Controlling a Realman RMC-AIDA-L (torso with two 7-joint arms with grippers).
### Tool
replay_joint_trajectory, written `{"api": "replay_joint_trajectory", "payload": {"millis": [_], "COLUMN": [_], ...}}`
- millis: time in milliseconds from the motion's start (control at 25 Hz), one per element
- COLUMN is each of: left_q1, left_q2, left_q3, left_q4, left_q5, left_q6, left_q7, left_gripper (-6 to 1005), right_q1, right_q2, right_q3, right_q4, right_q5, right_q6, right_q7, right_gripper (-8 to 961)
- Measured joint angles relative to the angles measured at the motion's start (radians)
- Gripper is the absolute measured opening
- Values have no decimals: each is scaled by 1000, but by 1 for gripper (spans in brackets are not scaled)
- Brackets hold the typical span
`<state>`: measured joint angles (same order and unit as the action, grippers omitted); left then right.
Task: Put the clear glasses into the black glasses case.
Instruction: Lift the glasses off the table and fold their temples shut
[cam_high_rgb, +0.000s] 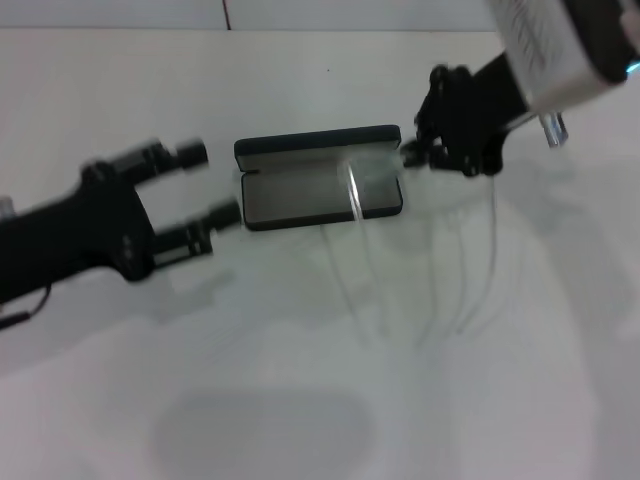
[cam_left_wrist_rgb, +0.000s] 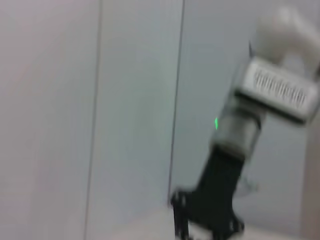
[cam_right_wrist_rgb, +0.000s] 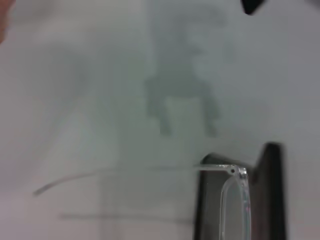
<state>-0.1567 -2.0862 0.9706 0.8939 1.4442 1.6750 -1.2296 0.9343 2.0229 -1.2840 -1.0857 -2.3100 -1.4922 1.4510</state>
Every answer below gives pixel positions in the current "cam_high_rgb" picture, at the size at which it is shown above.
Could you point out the silver wrist bracket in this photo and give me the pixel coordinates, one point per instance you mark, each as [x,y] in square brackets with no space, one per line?
[554,130]
[6,209]

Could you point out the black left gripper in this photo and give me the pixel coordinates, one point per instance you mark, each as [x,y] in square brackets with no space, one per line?
[90,230]

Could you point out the clear white glasses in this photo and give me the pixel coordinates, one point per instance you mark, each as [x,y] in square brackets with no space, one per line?
[354,195]

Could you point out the silver right wrist bracket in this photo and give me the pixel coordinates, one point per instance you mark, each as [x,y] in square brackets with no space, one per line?
[554,130]

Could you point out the silver left wrist bracket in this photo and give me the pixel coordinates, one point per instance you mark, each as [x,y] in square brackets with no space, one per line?
[6,209]

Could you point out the black glasses case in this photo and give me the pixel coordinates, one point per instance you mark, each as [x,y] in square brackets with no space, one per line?
[290,195]

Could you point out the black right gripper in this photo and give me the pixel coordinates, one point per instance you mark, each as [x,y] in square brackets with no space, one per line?
[475,115]

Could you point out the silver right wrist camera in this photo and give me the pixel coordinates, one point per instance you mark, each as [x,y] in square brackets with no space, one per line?
[540,50]

